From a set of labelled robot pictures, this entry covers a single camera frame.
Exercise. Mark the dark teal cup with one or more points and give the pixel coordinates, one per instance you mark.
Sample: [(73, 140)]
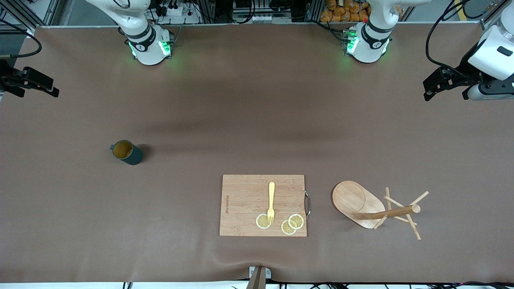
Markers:
[(130, 154)]

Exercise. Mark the bag of orange snacks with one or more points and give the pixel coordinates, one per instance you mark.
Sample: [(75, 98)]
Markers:
[(341, 14)]

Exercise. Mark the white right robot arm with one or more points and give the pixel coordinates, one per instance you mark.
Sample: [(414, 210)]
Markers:
[(148, 48)]

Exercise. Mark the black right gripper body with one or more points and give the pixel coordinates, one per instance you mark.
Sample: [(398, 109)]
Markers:
[(9, 77)]

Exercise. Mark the white electronics box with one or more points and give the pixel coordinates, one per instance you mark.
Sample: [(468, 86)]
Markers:
[(261, 18)]

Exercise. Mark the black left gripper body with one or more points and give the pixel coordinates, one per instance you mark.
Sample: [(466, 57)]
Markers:
[(460, 77)]

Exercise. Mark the wooden mug tree rack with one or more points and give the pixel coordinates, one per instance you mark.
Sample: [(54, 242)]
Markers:
[(353, 200)]

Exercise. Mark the aluminium frame rail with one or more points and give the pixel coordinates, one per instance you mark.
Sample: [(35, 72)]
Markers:
[(488, 16), (50, 12)]

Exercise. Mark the yellow fork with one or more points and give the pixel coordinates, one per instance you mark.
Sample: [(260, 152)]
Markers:
[(271, 196)]

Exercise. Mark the brown table mat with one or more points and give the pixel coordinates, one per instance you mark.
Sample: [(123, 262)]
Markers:
[(120, 220)]

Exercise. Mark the lemon slice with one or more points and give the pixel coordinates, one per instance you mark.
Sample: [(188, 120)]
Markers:
[(287, 228), (297, 220), (262, 222)]

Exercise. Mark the metal table edge bracket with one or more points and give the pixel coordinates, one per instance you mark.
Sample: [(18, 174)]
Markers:
[(259, 279)]

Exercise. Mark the wooden cutting board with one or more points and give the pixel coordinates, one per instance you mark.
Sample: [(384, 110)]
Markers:
[(245, 204)]

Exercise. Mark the white power strip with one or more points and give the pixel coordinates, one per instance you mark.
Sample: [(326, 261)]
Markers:
[(176, 10)]

